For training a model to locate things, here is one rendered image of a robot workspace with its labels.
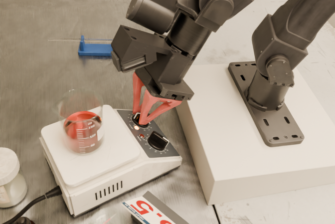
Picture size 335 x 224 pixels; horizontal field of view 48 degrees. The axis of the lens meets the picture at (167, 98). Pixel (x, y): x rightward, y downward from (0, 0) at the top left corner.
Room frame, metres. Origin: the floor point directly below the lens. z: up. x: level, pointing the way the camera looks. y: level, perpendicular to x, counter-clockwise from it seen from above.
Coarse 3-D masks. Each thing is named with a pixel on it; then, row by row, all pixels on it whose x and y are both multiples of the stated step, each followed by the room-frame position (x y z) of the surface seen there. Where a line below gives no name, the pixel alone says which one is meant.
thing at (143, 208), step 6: (132, 204) 0.28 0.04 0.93; (138, 204) 0.29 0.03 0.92; (144, 204) 0.29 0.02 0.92; (138, 210) 0.27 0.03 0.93; (144, 210) 0.28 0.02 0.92; (150, 210) 0.28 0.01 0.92; (156, 210) 0.29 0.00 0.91; (144, 216) 0.26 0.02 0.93; (150, 216) 0.27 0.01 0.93; (156, 216) 0.27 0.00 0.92; (162, 216) 0.28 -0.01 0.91; (150, 222) 0.25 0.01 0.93; (156, 222) 0.26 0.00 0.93; (162, 222) 0.26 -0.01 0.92; (168, 222) 0.27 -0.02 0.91
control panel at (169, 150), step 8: (120, 112) 0.43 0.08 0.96; (128, 112) 0.44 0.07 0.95; (128, 120) 0.42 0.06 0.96; (152, 120) 0.45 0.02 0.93; (144, 128) 0.41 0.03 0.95; (152, 128) 0.42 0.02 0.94; (136, 136) 0.38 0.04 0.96; (144, 144) 0.37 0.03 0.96; (168, 144) 0.40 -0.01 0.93; (152, 152) 0.36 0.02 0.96; (160, 152) 0.37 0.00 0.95; (168, 152) 0.38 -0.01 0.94; (176, 152) 0.38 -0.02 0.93
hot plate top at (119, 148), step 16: (112, 112) 0.41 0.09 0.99; (48, 128) 0.36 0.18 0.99; (112, 128) 0.38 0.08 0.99; (48, 144) 0.33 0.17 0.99; (64, 144) 0.34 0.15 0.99; (112, 144) 0.34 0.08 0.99; (128, 144) 0.35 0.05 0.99; (64, 160) 0.31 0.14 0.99; (80, 160) 0.31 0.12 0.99; (96, 160) 0.31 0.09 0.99; (112, 160) 0.32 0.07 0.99; (128, 160) 0.32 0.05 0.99; (64, 176) 0.28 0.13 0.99; (80, 176) 0.28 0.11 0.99; (96, 176) 0.29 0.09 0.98
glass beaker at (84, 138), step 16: (64, 96) 0.36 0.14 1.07; (80, 96) 0.37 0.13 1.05; (96, 96) 0.37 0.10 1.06; (64, 112) 0.36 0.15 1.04; (96, 112) 0.37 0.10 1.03; (64, 128) 0.32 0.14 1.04; (80, 128) 0.32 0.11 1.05; (96, 128) 0.33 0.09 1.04; (80, 144) 0.32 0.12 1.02; (96, 144) 0.33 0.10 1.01
